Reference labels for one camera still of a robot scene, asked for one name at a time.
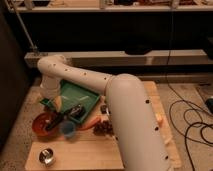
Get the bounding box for green plastic tray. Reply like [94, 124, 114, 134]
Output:
[40, 80, 100, 124]

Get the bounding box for blue plastic cup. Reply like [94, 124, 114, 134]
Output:
[60, 121, 76, 138]

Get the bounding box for dark grapes bunch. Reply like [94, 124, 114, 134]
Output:
[93, 120, 114, 135]

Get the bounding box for red bowl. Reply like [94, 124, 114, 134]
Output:
[32, 112, 58, 137]

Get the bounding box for small metal cup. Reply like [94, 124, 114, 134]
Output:
[39, 148, 55, 166]

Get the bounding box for black floor cables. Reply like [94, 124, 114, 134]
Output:
[165, 6, 213, 171]

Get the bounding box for metal tripod pole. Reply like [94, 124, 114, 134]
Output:
[8, 0, 47, 56]

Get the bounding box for orange fruit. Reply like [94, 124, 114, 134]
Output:
[155, 114, 163, 127]

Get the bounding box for wooden board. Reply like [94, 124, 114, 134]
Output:
[25, 81, 182, 171]

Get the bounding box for orange carrot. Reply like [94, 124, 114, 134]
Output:
[78, 116, 101, 131]

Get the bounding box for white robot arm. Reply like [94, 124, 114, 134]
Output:
[37, 55, 174, 171]

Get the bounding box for black ladle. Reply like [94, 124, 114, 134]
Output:
[45, 104, 85, 131]

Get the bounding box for white shelf rack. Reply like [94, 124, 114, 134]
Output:
[13, 0, 213, 68]

